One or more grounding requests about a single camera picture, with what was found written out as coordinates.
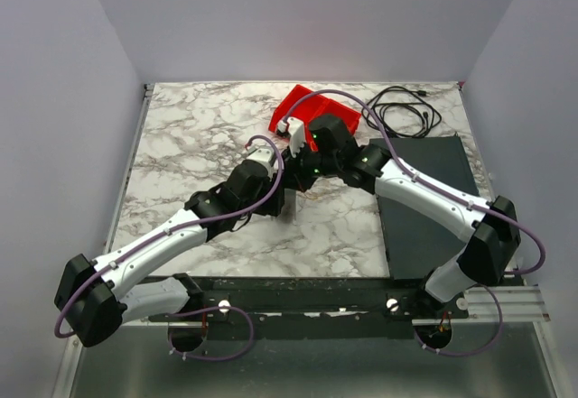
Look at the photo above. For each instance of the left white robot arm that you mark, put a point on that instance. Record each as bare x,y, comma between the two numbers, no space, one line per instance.
96,296

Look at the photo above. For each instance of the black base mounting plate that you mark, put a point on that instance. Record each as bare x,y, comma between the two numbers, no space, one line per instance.
278,308

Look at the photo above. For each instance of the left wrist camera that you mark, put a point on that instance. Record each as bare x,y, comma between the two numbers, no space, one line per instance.
264,155

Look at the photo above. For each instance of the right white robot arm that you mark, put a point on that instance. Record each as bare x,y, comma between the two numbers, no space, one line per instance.
325,147

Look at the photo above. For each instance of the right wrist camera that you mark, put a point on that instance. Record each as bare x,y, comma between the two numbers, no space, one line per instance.
295,129

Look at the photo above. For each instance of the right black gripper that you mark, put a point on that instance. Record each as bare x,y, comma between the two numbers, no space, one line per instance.
297,171

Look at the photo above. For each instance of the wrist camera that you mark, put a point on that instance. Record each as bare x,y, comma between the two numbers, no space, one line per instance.
264,155
295,129

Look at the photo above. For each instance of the white cable spool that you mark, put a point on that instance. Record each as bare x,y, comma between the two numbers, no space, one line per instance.
284,206

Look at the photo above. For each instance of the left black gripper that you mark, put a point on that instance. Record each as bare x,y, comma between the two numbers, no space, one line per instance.
275,200

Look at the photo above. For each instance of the red plastic bin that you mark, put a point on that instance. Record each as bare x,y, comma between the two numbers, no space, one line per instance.
312,107

